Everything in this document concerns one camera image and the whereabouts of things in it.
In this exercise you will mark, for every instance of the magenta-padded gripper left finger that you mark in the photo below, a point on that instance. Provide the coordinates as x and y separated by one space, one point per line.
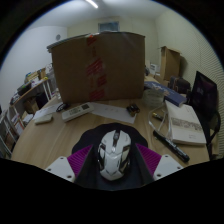
80 160

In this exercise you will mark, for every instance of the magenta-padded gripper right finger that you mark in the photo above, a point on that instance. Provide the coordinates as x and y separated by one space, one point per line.
150 159

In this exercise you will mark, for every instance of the white and silver computer mouse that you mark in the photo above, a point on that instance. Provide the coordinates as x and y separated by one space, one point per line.
114 156

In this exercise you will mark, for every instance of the black mouse pad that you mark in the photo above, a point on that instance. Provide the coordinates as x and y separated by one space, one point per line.
90 135

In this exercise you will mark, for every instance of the black marker pen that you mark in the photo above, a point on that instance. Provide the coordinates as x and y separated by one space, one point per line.
170 146

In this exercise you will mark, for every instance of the open white book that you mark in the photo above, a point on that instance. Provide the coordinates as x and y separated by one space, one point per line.
185 125

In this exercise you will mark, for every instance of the white remote control with display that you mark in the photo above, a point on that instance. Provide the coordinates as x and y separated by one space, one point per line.
77 111

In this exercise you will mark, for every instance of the white paper sheet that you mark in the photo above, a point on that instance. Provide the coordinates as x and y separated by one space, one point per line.
111 111

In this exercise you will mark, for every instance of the blue book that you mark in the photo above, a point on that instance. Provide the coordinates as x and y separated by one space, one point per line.
166 92

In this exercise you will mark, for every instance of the dark screen with purple glow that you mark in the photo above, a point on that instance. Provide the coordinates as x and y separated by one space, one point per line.
204 96

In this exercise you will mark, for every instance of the wooden desk with white legs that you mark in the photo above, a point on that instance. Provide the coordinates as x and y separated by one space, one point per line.
31 90

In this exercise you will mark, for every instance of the large brown cardboard box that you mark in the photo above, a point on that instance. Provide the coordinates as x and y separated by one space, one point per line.
120 66

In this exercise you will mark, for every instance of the small brown cardboard box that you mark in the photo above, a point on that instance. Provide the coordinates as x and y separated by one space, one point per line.
170 63

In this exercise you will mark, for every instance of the ceiling light tube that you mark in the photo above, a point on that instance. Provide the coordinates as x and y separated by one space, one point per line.
92 3

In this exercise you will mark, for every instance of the round wall clock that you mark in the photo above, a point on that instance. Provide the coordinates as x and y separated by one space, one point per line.
58 37

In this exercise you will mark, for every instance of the framed wall picture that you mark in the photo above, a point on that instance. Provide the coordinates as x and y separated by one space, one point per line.
108 26

